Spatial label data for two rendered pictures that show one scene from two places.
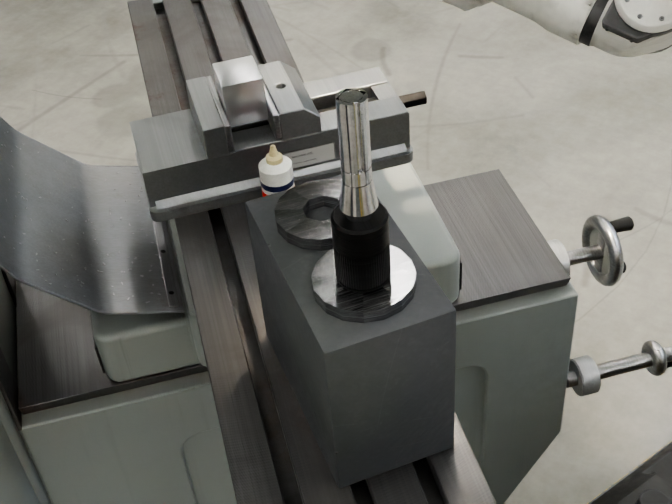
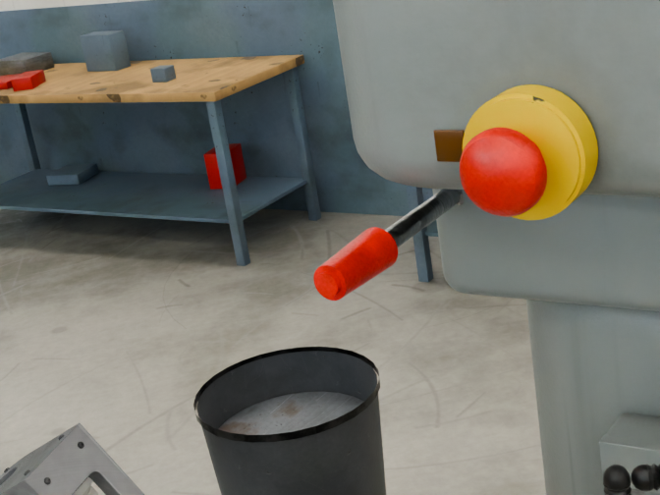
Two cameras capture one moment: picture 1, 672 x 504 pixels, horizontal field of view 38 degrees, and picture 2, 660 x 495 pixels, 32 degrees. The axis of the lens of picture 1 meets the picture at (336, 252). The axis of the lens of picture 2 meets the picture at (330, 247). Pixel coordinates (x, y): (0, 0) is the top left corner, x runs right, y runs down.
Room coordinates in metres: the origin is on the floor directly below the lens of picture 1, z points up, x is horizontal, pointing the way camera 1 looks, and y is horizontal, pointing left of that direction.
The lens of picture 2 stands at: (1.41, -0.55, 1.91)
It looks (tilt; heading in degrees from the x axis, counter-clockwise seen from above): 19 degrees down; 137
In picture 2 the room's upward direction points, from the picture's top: 9 degrees counter-clockwise
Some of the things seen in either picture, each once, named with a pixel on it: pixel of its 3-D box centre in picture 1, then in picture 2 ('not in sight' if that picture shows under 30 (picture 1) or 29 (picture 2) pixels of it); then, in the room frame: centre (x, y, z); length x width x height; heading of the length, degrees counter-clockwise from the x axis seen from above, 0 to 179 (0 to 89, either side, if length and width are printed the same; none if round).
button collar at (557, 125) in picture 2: not in sight; (528, 152); (1.10, -0.13, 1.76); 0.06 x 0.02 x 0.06; 11
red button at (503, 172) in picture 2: not in sight; (508, 168); (1.11, -0.15, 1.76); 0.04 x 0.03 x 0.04; 11
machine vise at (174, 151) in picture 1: (268, 125); not in sight; (1.07, 0.07, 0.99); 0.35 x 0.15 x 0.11; 103
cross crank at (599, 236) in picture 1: (581, 255); not in sight; (1.16, -0.39, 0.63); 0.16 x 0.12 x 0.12; 101
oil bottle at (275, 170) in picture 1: (277, 182); not in sight; (0.95, 0.06, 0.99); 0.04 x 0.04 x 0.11
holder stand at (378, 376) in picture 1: (349, 319); not in sight; (0.66, -0.01, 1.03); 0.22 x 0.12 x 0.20; 18
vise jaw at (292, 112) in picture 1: (285, 98); not in sight; (1.08, 0.05, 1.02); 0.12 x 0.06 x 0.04; 13
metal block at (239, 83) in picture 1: (240, 91); not in sight; (1.07, 0.10, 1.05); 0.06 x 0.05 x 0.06; 13
